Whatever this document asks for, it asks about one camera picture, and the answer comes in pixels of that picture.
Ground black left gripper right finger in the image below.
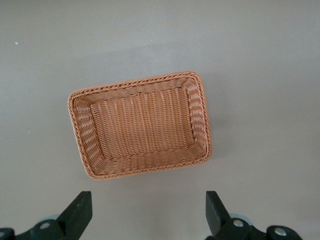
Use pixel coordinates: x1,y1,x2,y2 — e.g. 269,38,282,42
205,190,301,240

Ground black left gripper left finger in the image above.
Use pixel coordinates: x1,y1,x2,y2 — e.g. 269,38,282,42
0,191,93,240

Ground brown wicker basket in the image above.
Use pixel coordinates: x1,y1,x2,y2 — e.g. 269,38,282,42
66,70,213,181

